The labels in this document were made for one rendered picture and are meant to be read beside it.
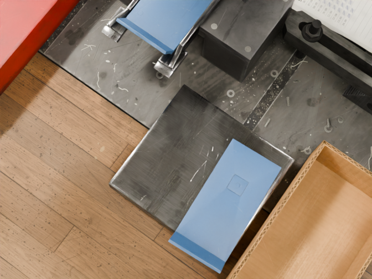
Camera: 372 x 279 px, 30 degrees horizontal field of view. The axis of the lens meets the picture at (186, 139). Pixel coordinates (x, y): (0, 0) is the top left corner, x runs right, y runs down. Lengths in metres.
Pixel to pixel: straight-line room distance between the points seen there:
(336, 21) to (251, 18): 0.12
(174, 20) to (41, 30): 0.17
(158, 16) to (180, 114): 0.13
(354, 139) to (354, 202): 0.08
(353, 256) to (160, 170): 0.26
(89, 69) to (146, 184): 0.17
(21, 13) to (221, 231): 0.39
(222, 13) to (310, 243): 0.30
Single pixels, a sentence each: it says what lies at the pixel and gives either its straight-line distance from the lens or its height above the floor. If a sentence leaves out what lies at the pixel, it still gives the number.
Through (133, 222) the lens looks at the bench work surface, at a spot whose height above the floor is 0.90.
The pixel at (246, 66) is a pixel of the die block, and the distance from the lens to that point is 0.85.
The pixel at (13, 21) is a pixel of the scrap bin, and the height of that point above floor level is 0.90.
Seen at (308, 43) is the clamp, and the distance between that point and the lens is 0.87.
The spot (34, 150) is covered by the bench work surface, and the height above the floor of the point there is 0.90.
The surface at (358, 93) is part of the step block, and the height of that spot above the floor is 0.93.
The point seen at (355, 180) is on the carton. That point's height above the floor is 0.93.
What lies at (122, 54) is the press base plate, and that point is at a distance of 0.92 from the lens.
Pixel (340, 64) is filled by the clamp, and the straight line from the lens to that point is 0.87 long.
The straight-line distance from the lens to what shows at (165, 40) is 0.83.
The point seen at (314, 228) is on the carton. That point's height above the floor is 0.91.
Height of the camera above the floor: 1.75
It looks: 75 degrees down
